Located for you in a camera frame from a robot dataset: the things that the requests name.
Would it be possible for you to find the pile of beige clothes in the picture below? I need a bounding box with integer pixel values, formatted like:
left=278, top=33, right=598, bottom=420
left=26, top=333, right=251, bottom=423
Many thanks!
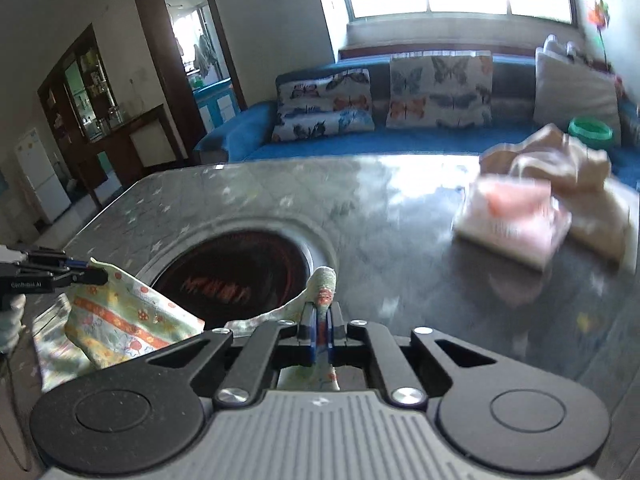
left=480, top=122, right=633, bottom=261

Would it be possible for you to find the small butterfly print cushion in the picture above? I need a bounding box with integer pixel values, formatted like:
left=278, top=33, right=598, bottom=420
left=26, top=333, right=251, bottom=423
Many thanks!
left=271, top=67, right=376, bottom=142

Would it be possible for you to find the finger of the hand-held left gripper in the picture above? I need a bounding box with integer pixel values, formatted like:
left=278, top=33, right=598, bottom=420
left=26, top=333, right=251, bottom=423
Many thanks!
left=0, top=264, right=109, bottom=311
left=25, top=246, right=94, bottom=268

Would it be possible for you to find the folded pink cloth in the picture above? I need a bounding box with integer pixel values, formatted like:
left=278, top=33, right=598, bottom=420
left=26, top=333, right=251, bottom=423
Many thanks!
left=452, top=175, right=573, bottom=271

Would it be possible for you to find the green bowl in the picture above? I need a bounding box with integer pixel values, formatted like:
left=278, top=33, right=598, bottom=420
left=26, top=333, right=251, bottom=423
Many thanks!
left=568, top=116, right=614, bottom=151

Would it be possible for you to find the dark wooden door frame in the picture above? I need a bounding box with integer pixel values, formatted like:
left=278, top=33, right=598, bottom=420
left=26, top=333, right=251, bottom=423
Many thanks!
left=132, top=0, right=248, bottom=162

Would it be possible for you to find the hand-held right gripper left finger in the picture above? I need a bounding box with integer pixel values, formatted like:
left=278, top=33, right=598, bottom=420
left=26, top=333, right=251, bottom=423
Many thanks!
left=145, top=302, right=318, bottom=409

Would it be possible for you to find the grey pillow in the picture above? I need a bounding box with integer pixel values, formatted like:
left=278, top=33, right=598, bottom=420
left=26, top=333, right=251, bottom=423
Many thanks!
left=532, top=47, right=623, bottom=148

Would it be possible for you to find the large butterfly print cushion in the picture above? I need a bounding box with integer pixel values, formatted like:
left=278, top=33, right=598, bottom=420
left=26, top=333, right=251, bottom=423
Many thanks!
left=385, top=51, right=495, bottom=130

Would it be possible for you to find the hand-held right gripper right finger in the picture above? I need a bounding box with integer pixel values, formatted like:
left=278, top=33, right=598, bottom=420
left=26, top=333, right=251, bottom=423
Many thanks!
left=317, top=302, right=501, bottom=408

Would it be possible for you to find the colourful pinwheel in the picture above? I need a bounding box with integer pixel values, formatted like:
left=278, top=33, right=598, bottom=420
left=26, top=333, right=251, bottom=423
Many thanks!
left=585, top=0, right=614, bottom=68

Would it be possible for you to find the dark wooden cabinet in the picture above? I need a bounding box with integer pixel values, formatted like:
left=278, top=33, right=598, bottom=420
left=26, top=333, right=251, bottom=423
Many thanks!
left=37, top=24, right=183, bottom=206

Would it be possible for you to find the white plush toy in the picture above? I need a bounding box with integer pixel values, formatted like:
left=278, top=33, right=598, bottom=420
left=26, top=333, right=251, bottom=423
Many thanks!
left=542, top=34, right=608, bottom=68

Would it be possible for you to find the person's left hand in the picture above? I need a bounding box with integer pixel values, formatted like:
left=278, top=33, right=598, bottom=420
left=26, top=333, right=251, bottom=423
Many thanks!
left=0, top=294, right=27, bottom=354

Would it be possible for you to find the round black induction cooker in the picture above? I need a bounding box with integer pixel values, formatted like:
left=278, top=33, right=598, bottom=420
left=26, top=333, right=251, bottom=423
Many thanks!
left=150, top=230, right=311, bottom=317

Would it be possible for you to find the blue sofa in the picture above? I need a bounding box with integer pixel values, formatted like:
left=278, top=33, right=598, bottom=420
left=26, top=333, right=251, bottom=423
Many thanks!
left=192, top=52, right=640, bottom=191

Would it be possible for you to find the blue low cabinet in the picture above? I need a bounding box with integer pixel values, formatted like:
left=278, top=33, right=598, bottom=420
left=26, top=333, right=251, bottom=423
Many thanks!
left=192, top=77, right=238, bottom=133

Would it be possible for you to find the white refrigerator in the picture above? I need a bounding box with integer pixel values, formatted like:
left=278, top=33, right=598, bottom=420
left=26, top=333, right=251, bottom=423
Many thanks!
left=14, top=127, right=73, bottom=226

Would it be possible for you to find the green printed garment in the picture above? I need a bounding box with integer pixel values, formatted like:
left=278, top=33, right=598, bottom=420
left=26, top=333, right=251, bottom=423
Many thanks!
left=32, top=257, right=342, bottom=393

